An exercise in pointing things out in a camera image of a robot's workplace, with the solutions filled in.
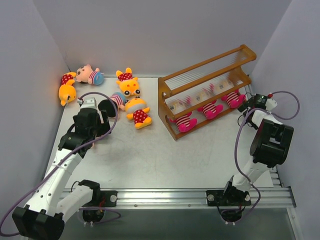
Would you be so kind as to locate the white pink plush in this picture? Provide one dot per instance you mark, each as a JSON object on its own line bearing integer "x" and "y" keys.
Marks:
{"x": 233, "y": 99}
{"x": 183, "y": 123}
{"x": 209, "y": 110}

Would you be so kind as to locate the aluminium table edge rail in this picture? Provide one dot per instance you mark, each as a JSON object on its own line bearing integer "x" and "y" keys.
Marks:
{"x": 193, "y": 198}

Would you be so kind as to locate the black hair boy plush centre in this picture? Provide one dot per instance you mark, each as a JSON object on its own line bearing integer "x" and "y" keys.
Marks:
{"x": 113, "y": 105}

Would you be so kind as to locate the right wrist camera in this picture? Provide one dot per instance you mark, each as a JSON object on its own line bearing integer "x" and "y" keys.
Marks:
{"x": 270, "y": 103}

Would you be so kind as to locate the boy plush back left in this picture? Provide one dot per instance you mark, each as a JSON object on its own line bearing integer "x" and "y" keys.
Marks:
{"x": 86, "y": 75}

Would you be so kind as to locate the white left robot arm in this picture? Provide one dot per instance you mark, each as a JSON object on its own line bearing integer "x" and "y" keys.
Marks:
{"x": 44, "y": 216}

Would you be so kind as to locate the wooden toy shelf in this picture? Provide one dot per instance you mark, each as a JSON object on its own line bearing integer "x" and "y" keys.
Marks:
{"x": 186, "y": 84}

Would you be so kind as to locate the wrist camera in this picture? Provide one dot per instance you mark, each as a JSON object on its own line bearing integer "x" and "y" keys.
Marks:
{"x": 87, "y": 103}
{"x": 270, "y": 103}

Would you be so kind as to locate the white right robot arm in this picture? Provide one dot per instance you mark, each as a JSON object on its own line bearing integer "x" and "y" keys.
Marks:
{"x": 269, "y": 147}

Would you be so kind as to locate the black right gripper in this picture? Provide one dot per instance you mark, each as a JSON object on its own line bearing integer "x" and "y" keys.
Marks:
{"x": 249, "y": 104}

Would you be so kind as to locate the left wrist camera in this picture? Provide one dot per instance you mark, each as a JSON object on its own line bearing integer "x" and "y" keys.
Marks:
{"x": 87, "y": 103}

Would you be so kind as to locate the boy plush under left arm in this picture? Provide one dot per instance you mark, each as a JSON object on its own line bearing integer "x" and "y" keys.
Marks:
{"x": 93, "y": 144}

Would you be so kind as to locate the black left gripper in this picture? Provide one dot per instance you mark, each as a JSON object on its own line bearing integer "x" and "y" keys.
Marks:
{"x": 100, "y": 122}

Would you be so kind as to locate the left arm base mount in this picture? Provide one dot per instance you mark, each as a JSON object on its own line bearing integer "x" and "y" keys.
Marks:
{"x": 108, "y": 198}

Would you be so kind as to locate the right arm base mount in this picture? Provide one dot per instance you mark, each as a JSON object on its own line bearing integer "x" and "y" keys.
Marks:
{"x": 222, "y": 197}

